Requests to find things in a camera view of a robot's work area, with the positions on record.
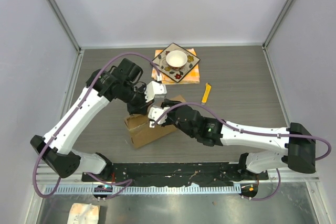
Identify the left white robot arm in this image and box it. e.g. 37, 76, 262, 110
30, 58, 150, 182

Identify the white ceramic bowl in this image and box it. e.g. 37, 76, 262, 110
166, 50, 187, 69

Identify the square floral ceramic plate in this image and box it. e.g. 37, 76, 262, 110
153, 43, 200, 83

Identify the brown cardboard express box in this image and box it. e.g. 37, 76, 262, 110
123, 94, 186, 150

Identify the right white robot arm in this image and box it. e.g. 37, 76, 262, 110
150, 100, 316, 179

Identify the white orange paper packet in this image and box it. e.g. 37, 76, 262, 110
67, 203, 100, 224

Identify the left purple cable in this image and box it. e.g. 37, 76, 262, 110
32, 51, 162, 199

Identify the purple cable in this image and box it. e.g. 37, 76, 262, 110
32, 51, 162, 199
154, 102, 332, 201

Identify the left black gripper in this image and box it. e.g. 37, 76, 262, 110
119, 82, 155, 116

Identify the aluminium frame rail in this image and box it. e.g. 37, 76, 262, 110
267, 168, 320, 183

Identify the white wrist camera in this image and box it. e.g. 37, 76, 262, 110
147, 106, 169, 128
144, 77, 167, 102

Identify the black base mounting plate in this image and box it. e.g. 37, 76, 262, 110
81, 161, 269, 187

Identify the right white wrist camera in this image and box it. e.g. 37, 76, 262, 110
147, 106, 169, 128

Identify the white slotted cable duct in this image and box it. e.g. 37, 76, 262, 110
55, 183, 241, 195

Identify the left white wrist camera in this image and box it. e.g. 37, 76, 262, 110
144, 77, 167, 102

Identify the orange checkered folded cloth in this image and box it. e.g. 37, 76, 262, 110
151, 48, 200, 85

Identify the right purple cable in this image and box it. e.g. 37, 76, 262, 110
154, 102, 332, 201

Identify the yellow utility knife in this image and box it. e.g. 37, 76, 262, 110
201, 83, 212, 105

